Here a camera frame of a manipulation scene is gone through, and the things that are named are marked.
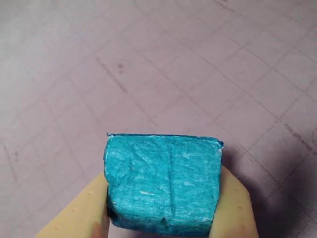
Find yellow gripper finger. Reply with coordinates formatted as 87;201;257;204
209;165;260;238
33;172;111;238

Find blue foam block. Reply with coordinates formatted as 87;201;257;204
103;133;225;237

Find brown grid paper sheet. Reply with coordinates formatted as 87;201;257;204
0;0;317;238

